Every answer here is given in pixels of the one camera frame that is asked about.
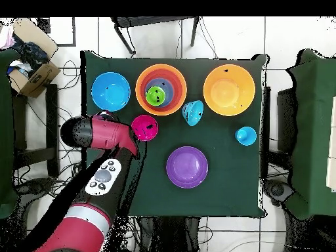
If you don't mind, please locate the small light blue bowl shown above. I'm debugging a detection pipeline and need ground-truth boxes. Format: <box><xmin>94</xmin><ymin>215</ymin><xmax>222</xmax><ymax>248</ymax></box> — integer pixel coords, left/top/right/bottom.
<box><xmin>180</xmin><ymin>99</ymin><xmax>205</xmax><ymax>127</ymax></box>

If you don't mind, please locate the green cup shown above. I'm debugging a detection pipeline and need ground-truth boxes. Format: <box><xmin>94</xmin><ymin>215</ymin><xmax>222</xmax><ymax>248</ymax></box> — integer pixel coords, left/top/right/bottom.
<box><xmin>145</xmin><ymin>86</ymin><xmax>167</xmax><ymax>108</ymax></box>

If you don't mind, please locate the medium blue bowl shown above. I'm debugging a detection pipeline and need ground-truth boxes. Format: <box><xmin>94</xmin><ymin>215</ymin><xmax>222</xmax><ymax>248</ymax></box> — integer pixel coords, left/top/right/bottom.
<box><xmin>144</xmin><ymin>77</ymin><xmax>176</xmax><ymax>108</ymax></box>

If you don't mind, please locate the red-orange bowl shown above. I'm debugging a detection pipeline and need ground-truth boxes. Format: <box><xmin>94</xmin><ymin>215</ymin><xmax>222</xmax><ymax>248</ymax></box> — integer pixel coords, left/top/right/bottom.
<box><xmin>138</xmin><ymin>68</ymin><xmax>184</xmax><ymax>113</ymax></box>

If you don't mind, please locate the large blue bowl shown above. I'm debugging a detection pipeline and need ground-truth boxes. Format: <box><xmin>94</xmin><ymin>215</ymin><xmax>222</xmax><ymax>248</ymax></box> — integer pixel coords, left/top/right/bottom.
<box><xmin>91</xmin><ymin>72</ymin><xmax>132</xmax><ymax>112</ymax></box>

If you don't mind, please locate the pink bowl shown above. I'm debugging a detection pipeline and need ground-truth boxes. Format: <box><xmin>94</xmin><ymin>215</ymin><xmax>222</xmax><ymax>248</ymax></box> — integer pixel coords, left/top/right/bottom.
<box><xmin>131</xmin><ymin>114</ymin><xmax>159</xmax><ymax>142</ymax></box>

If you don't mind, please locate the purple bowl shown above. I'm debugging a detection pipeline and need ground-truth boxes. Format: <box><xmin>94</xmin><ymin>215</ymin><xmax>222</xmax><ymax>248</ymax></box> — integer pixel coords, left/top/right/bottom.
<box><xmin>166</xmin><ymin>146</ymin><xmax>209</xmax><ymax>190</ymax></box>

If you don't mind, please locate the large orange bowl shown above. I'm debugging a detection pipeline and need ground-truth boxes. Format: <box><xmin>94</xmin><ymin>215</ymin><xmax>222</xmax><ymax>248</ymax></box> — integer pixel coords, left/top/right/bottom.
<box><xmin>135</xmin><ymin>63</ymin><xmax>188</xmax><ymax>117</ymax></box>
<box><xmin>203</xmin><ymin>64</ymin><xmax>257</xmax><ymax>117</ymax></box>

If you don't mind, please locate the dark green tablecloth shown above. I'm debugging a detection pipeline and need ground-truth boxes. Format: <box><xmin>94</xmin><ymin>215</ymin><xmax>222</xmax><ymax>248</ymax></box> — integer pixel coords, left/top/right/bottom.
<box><xmin>79</xmin><ymin>49</ymin><xmax>268</xmax><ymax>219</ymax></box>

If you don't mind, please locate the blue cup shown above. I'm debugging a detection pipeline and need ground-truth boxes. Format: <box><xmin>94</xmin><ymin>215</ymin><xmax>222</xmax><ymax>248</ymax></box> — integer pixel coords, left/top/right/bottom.
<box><xmin>234</xmin><ymin>125</ymin><xmax>258</xmax><ymax>147</ymax></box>

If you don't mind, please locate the black metal stand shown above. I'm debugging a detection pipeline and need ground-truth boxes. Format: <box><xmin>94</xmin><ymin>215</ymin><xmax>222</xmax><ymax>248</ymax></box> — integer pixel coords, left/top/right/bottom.
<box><xmin>111</xmin><ymin>16</ymin><xmax>200</xmax><ymax>56</ymax></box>

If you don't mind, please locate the black bench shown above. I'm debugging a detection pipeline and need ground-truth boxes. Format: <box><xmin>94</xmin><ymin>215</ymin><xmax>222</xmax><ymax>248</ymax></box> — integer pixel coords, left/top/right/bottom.
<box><xmin>11</xmin><ymin>83</ymin><xmax>60</xmax><ymax>179</ymax></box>

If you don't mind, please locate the cardboard box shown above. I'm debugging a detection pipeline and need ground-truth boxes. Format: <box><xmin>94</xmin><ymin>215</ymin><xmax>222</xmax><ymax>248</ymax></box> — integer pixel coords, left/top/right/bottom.
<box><xmin>7</xmin><ymin>18</ymin><xmax>61</xmax><ymax>98</ymax></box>

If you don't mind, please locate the green cloth covered table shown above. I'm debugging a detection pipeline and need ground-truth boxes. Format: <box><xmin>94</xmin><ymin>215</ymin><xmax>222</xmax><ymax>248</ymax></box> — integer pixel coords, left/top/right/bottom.
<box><xmin>285</xmin><ymin>49</ymin><xmax>336</xmax><ymax>221</ymax></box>
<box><xmin>0</xmin><ymin>48</ymin><xmax>19</xmax><ymax>219</ymax></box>

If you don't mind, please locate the beige board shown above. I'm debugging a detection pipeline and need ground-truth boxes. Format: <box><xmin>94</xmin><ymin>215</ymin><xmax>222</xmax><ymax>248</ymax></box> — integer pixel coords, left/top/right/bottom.
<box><xmin>326</xmin><ymin>110</ymin><xmax>336</xmax><ymax>192</ymax></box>

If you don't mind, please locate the tangle of floor cables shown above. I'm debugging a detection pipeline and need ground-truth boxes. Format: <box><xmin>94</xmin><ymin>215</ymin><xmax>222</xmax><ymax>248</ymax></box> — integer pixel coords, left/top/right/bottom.
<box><xmin>15</xmin><ymin>60</ymin><xmax>100</xmax><ymax>247</ymax></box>

